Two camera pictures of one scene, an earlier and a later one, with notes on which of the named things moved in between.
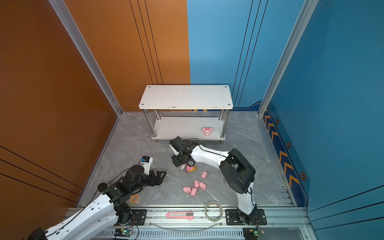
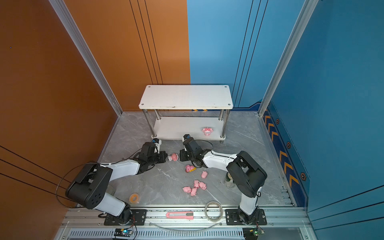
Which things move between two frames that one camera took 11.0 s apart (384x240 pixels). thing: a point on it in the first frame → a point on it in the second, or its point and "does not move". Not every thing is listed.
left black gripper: [152, 175] → [163, 156]
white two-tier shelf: [155, 98] does not move
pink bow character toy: [207, 131] does not move
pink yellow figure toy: [189, 169] does not move
